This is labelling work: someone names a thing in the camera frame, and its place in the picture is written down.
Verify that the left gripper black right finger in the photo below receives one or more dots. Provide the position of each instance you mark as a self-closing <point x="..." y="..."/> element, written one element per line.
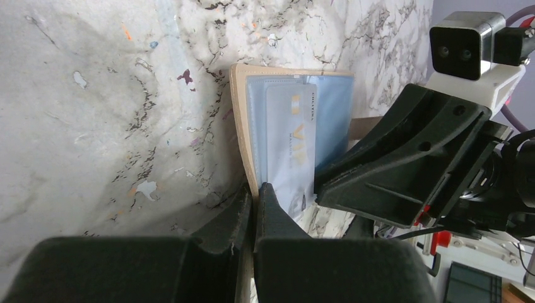
<point x="291" y="266"/>

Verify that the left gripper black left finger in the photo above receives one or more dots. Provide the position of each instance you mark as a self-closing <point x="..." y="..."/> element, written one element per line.
<point x="206" y="266"/>

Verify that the white VIP credit card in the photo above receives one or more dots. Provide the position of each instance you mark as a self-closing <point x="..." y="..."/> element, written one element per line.
<point x="291" y="132"/>

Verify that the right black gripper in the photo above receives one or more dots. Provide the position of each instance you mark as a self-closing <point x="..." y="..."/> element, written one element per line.
<point x="437" y="160"/>

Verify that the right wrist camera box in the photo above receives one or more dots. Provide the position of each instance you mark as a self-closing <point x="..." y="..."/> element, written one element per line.
<point x="478" y="57"/>

